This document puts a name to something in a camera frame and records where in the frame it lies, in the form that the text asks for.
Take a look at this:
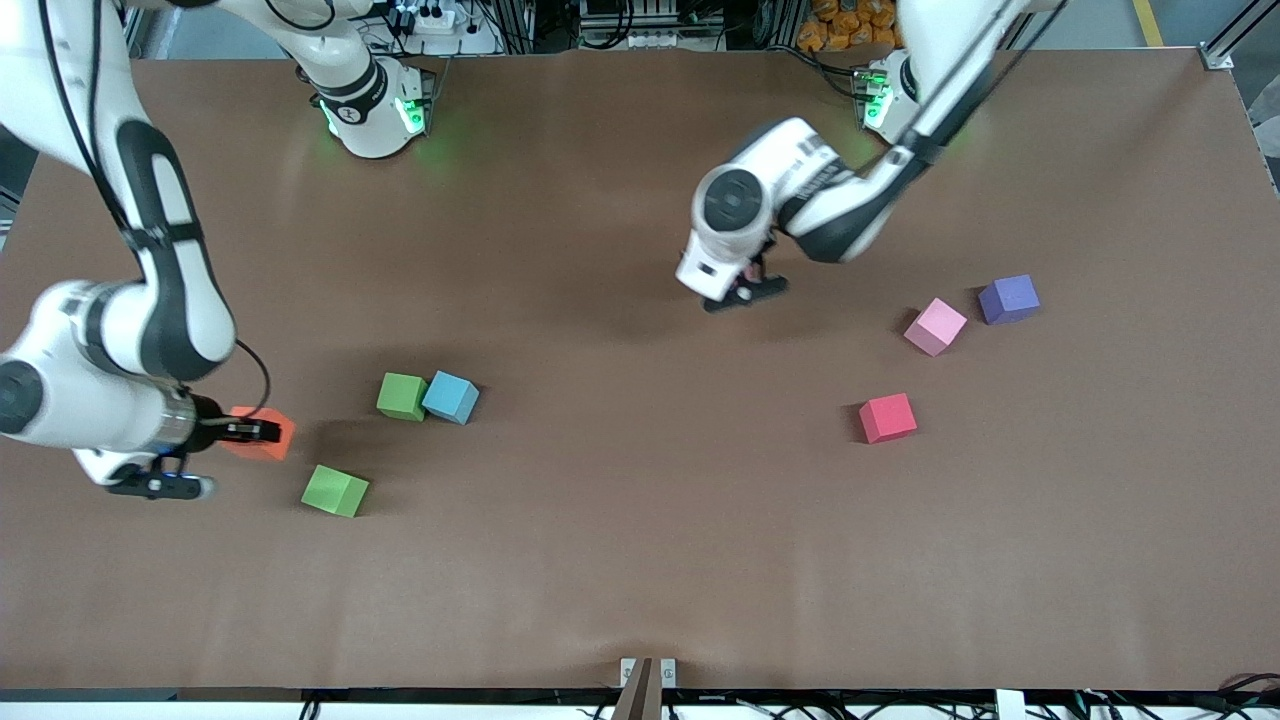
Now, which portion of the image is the orange foam block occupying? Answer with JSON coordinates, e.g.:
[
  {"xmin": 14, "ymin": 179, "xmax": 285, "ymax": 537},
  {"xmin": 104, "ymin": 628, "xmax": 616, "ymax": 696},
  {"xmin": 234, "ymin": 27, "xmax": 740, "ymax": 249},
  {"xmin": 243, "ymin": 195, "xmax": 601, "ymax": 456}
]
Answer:
[{"xmin": 220, "ymin": 405, "xmax": 297, "ymax": 462}]

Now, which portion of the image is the green foam block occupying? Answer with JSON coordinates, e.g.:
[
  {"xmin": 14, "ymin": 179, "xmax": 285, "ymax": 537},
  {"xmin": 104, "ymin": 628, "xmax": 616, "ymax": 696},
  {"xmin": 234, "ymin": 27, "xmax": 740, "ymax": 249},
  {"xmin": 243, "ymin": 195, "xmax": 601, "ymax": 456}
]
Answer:
[
  {"xmin": 376, "ymin": 372, "xmax": 430, "ymax": 422},
  {"xmin": 301, "ymin": 464, "xmax": 370, "ymax": 519}
]

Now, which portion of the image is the red foam block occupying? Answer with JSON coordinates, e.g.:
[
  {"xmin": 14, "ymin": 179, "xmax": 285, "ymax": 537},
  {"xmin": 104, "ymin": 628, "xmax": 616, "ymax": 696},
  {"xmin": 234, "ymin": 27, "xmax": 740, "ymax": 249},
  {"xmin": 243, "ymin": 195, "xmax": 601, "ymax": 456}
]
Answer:
[{"xmin": 858, "ymin": 393, "xmax": 919, "ymax": 445}]

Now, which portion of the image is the blue foam block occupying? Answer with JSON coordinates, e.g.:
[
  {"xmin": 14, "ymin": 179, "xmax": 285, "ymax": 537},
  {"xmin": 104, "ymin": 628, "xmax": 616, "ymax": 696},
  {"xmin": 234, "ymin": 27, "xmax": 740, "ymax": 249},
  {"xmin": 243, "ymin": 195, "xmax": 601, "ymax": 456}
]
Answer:
[{"xmin": 421, "ymin": 370, "xmax": 480, "ymax": 426}]

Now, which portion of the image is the purple foam block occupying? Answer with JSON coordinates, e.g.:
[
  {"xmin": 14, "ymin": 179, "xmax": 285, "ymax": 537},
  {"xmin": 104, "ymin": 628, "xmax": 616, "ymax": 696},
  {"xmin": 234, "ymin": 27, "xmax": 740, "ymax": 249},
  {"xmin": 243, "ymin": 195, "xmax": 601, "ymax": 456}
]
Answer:
[{"xmin": 978, "ymin": 274, "xmax": 1041, "ymax": 326}]

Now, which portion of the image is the grey equipment rack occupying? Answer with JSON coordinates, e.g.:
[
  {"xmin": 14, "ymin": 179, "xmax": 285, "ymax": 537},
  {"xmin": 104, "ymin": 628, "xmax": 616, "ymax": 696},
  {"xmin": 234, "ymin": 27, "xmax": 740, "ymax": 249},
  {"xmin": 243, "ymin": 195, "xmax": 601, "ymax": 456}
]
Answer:
[{"xmin": 580, "ymin": 0, "xmax": 691, "ymax": 51}]

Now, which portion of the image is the large paper table cover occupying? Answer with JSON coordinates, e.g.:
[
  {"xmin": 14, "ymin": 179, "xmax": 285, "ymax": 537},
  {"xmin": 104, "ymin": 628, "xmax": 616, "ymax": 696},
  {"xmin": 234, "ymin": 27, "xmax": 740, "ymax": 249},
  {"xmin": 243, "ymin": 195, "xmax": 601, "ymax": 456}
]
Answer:
[{"xmin": 0, "ymin": 48, "xmax": 1280, "ymax": 691}]

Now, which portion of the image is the white power strip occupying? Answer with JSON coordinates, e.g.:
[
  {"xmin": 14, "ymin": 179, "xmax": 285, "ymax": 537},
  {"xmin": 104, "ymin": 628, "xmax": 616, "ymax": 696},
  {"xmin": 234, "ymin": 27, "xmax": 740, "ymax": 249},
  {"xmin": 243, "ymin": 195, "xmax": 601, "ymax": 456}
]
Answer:
[{"xmin": 385, "ymin": 3, "xmax": 463, "ymax": 37}]

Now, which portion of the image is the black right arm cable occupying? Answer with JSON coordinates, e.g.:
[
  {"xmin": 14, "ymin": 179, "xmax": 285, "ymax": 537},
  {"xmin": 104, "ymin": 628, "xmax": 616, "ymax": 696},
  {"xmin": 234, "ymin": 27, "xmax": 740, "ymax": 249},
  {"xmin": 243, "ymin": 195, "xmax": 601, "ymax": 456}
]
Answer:
[{"xmin": 38, "ymin": 0, "xmax": 273, "ymax": 426}]

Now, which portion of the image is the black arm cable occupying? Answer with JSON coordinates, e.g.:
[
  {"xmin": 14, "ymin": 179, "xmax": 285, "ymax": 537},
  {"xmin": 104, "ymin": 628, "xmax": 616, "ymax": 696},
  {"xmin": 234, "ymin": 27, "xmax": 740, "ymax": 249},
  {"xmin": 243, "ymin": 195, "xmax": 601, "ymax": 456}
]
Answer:
[
  {"xmin": 885, "ymin": 0, "xmax": 1066, "ymax": 171},
  {"xmin": 38, "ymin": 0, "xmax": 273, "ymax": 426}
]

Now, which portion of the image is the black base cable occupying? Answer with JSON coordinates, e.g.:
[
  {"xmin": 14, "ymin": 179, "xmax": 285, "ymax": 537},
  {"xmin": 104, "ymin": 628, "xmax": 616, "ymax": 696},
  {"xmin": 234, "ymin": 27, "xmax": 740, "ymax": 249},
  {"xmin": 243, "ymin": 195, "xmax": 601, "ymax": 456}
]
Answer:
[{"xmin": 795, "ymin": 45, "xmax": 869, "ymax": 99}]

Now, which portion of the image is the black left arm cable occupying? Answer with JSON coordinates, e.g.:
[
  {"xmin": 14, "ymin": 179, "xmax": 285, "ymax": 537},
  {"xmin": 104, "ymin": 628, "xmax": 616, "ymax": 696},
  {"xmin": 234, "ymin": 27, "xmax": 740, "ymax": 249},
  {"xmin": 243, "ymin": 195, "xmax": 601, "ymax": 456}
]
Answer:
[{"xmin": 885, "ymin": 0, "xmax": 1066, "ymax": 171}]

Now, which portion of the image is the metal mount bracket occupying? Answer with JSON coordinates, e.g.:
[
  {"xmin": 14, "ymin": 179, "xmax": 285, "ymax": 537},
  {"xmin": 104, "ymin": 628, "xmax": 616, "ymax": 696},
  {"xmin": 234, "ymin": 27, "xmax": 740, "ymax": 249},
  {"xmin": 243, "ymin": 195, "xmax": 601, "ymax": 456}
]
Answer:
[{"xmin": 620, "ymin": 657, "xmax": 677, "ymax": 691}]

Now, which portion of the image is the brown post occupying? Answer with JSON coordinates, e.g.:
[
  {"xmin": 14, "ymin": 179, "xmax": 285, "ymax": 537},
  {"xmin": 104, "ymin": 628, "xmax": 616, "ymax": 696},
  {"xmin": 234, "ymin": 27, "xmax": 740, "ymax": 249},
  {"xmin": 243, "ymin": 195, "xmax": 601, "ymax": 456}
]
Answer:
[{"xmin": 610, "ymin": 658, "xmax": 663, "ymax": 720}]

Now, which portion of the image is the aluminium frame profile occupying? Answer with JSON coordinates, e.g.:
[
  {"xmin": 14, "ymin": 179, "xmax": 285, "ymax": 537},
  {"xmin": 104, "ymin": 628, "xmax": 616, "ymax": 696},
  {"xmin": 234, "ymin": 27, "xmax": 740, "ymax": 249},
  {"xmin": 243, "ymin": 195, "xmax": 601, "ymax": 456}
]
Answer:
[{"xmin": 1200, "ymin": 0, "xmax": 1280, "ymax": 71}]

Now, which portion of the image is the black cable bundle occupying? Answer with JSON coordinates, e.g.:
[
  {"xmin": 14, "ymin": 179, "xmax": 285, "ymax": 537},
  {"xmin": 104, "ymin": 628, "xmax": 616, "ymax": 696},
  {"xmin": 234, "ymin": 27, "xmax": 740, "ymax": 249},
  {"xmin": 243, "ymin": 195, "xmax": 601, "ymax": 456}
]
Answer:
[{"xmin": 1215, "ymin": 672, "xmax": 1280, "ymax": 716}]

